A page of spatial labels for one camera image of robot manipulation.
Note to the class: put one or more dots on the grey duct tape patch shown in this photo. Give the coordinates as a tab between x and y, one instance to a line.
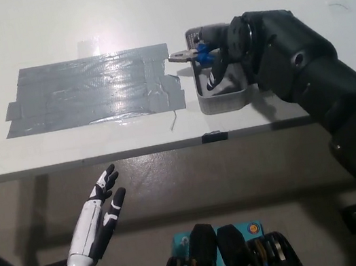
87	90

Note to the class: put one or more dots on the teal box on robot torso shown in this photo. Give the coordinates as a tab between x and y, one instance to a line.
182	240

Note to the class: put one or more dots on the grey perforated plastic basket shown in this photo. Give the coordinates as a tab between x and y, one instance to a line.
224	101

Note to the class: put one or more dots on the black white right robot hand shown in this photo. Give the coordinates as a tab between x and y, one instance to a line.
234	40

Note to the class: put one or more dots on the black robot torso blocks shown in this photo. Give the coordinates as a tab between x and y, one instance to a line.
232	254

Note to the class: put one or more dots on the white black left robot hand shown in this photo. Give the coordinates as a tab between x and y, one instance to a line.
88	231

